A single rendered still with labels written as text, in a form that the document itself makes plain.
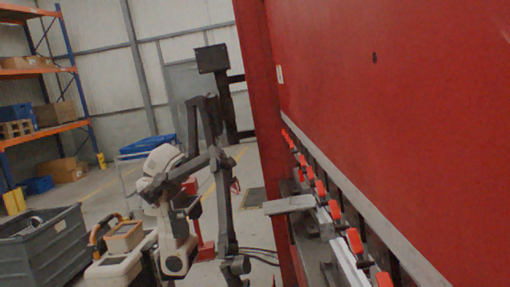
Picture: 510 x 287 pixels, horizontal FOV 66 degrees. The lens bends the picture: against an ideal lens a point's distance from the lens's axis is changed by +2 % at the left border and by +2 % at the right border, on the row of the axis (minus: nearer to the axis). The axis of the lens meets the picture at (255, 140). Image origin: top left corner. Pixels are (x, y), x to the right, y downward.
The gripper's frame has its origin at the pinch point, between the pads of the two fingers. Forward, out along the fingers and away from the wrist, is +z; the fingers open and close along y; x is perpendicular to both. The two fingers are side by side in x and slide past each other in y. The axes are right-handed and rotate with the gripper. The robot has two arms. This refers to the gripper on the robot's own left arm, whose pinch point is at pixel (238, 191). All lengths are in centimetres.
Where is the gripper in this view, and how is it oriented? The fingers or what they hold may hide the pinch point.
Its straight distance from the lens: 241.7
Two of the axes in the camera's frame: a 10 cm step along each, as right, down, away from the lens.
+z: 6.0, 8.0, 0.7
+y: 1.7, -2.1, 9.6
